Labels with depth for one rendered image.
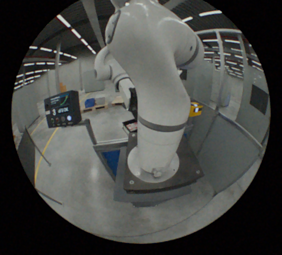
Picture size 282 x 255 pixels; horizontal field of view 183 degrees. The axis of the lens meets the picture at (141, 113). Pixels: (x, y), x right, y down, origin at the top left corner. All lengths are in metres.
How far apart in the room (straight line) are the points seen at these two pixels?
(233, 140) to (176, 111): 1.04
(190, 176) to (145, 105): 0.29
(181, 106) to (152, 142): 0.09
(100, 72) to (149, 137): 0.32
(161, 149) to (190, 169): 0.20
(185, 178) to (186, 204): 1.11
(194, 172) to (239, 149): 0.87
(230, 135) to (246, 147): 0.29
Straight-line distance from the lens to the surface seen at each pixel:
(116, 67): 0.42
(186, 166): 0.36
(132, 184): 0.30
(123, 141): 0.64
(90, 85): 8.15
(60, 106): 0.55
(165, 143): 0.19
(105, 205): 1.37
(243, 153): 1.17
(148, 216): 1.30
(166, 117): 0.15
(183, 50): 0.16
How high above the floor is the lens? 1.29
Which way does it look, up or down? 26 degrees down
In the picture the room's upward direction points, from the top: straight up
